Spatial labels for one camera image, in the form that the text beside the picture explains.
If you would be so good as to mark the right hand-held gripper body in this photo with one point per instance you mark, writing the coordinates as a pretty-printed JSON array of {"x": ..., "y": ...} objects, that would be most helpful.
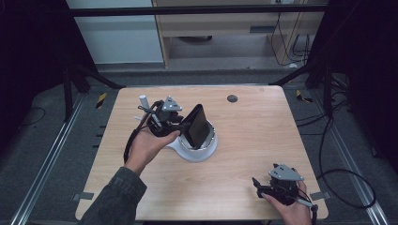
[{"x": 283, "y": 184}]

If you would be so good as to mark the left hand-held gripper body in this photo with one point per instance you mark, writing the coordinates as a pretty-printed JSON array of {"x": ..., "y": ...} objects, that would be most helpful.
[{"x": 165, "y": 114}]

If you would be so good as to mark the black pouch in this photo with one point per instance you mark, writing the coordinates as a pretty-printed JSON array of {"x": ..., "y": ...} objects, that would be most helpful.
[{"x": 197, "y": 126}]

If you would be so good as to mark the person's right hand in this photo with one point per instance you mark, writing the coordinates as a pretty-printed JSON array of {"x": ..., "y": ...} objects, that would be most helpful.
[{"x": 291, "y": 212}]

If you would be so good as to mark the person's left hand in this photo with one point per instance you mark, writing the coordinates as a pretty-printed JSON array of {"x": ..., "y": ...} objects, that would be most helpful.
[{"x": 147, "y": 146}]

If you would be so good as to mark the grey table grommet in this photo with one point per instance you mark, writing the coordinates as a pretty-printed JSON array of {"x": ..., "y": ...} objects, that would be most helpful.
[{"x": 232, "y": 98}]

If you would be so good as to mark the yellow black striped tape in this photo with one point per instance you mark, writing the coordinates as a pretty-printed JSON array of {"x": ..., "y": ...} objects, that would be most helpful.
[
  {"x": 101, "y": 100},
  {"x": 302, "y": 97}
]

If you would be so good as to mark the white cabinet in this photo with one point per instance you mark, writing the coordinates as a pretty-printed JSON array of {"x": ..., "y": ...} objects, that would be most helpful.
[{"x": 119, "y": 37}]

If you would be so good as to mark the black metal stand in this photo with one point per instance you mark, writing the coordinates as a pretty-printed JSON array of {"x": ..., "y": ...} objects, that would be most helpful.
[
  {"x": 67, "y": 93},
  {"x": 327, "y": 90}
]

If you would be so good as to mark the wooden desk furniture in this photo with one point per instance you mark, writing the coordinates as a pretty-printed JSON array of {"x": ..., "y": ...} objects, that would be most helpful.
[{"x": 219, "y": 25}]

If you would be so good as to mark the black horizontal bar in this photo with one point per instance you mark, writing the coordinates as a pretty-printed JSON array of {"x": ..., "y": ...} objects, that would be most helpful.
[{"x": 187, "y": 10}]

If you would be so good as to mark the black curtain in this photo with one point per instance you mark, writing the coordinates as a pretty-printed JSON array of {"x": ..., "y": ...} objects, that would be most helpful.
[
  {"x": 366, "y": 62},
  {"x": 31, "y": 47}
]

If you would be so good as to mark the grey table bracket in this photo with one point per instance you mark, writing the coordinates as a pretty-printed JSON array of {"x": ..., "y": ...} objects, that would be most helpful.
[
  {"x": 320, "y": 195},
  {"x": 83, "y": 196}
]

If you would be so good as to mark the aluminium floor rail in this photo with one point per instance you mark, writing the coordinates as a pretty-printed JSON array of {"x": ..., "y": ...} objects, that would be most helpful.
[
  {"x": 47, "y": 162},
  {"x": 353, "y": 162}
]

